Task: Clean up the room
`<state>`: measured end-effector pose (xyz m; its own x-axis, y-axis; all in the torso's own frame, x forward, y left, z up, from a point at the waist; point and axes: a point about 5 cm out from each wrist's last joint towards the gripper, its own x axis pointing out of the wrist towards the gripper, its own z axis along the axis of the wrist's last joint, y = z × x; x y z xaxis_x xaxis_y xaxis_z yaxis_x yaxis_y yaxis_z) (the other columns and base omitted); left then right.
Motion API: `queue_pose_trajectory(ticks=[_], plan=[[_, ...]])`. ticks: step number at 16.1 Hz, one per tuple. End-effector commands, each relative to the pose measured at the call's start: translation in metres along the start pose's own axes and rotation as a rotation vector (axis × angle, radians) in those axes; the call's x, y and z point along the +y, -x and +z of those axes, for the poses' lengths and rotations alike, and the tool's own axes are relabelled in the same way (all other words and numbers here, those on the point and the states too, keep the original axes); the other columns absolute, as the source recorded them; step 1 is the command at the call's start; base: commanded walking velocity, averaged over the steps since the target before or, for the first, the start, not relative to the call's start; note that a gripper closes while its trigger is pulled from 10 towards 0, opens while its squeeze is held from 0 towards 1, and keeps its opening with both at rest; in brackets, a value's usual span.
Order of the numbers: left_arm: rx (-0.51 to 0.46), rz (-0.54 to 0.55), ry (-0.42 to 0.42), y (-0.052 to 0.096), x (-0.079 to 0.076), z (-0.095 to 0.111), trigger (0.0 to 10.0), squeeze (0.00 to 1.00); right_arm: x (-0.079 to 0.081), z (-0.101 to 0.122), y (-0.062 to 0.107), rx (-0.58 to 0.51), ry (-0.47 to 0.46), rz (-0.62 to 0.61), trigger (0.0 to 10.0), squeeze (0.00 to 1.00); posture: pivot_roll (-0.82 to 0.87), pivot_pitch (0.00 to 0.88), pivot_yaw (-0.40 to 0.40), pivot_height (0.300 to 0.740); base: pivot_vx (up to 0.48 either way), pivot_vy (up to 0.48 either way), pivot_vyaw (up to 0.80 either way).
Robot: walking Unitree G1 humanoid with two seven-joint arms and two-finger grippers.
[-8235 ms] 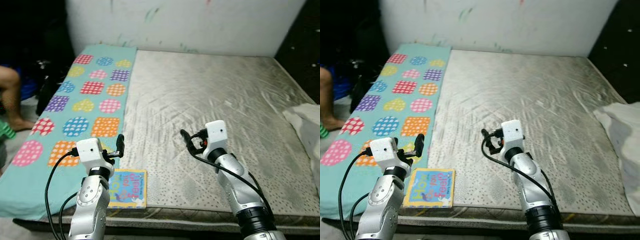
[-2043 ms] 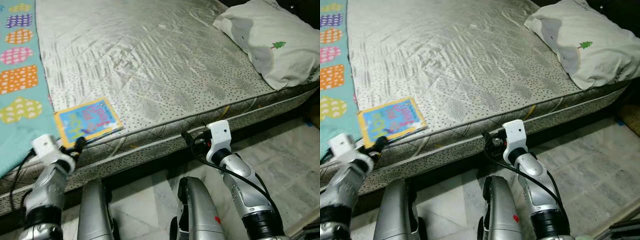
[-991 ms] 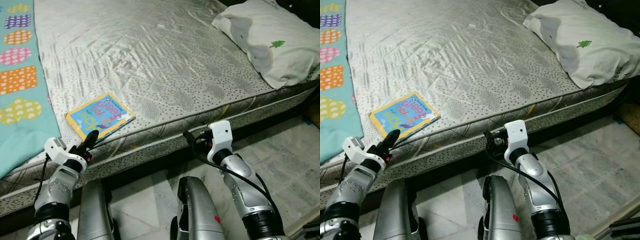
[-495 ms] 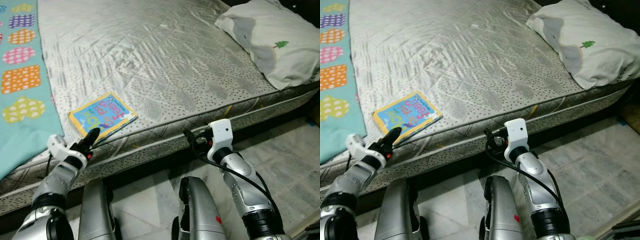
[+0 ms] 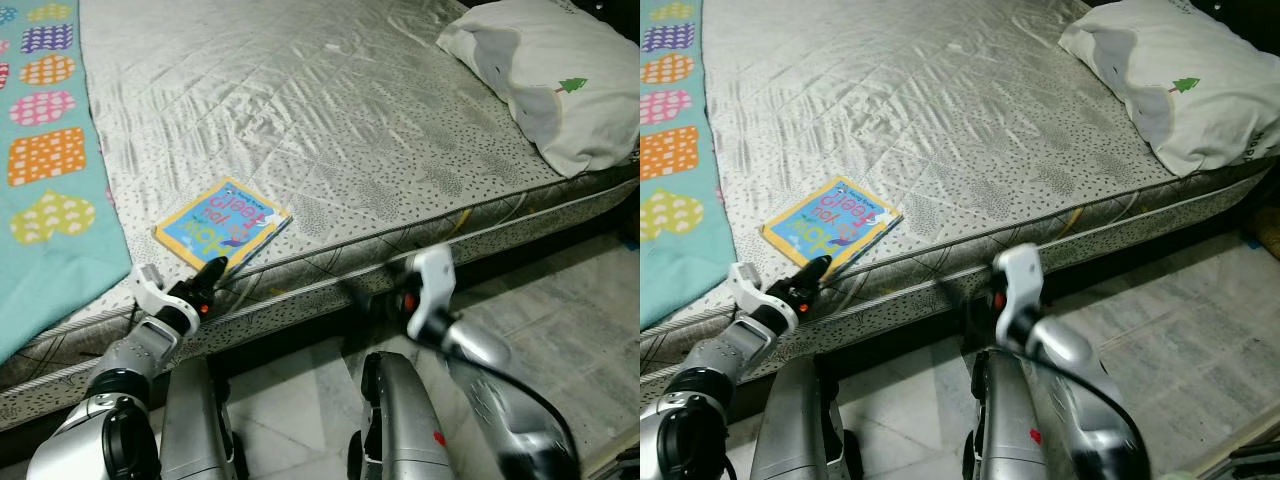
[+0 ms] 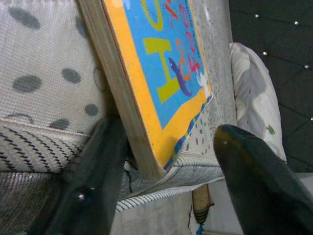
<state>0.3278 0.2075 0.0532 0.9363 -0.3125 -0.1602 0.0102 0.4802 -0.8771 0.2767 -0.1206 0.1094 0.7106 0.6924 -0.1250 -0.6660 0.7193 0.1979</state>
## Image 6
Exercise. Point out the white quilted mattress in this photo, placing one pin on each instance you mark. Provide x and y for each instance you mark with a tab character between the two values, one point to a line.
36	61

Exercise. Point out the dark tufted headboard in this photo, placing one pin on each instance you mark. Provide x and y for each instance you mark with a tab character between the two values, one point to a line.
288	73

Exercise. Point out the yellow blue children's book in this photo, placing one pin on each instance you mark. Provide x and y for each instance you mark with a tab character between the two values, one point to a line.
151	85

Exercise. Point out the white pillow green tree print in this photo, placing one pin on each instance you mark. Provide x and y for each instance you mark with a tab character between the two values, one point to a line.
252	93

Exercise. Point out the grey striped bed base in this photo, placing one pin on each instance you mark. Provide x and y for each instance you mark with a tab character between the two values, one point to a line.
156	188

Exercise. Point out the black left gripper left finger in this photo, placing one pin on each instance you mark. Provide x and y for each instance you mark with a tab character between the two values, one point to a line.
90	183

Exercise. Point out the brown tasselled cloth strip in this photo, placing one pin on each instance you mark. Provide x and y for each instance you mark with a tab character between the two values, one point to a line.
201	200

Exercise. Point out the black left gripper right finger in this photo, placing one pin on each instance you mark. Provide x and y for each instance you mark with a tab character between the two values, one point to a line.
264	191

